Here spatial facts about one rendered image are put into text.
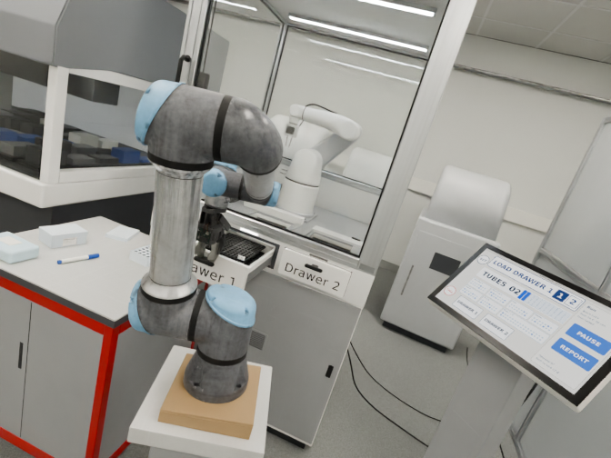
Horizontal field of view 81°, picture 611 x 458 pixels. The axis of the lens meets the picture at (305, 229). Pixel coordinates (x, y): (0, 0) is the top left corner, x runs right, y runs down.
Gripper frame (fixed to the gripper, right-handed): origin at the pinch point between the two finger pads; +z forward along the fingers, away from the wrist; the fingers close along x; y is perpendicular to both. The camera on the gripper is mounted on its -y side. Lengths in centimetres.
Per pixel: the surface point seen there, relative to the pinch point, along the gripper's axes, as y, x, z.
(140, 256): -5.2, -28.9, 11.5
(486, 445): -12, 108, 31
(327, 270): -31.1, 36.8, 0.0
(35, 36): -8, -89, -54
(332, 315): -33, 44, 19
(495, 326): -12, 94, -10
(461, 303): -22, 85, -10
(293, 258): -31.1, 21.9, 0.5
